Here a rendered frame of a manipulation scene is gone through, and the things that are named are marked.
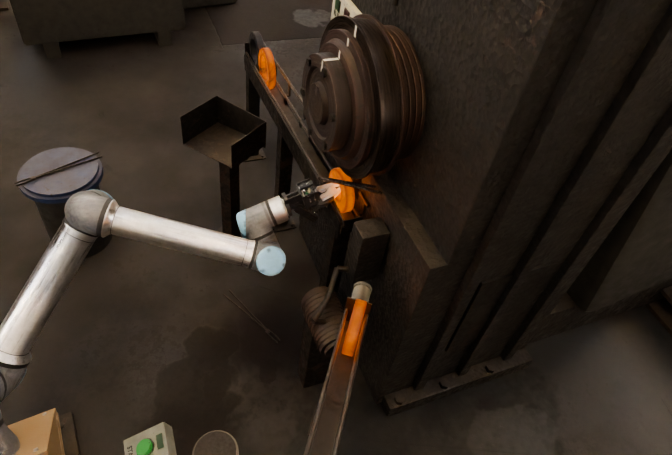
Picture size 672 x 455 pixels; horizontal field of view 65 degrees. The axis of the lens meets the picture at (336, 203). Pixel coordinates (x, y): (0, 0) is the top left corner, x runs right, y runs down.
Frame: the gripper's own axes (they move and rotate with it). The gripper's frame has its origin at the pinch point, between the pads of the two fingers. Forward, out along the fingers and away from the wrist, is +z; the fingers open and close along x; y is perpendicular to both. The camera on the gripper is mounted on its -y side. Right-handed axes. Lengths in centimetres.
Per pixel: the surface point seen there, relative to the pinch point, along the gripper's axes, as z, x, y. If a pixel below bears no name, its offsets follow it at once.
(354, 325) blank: -16, -53, 8
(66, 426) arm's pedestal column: -120, -21, -37
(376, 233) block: 2.4, -26.4, 4.7
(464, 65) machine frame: 31, -28, 57
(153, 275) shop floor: -86, 38, -51
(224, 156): -34, 42, -4
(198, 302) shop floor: -70, 18, -56
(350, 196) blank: 1.3, -7.0, 2.4
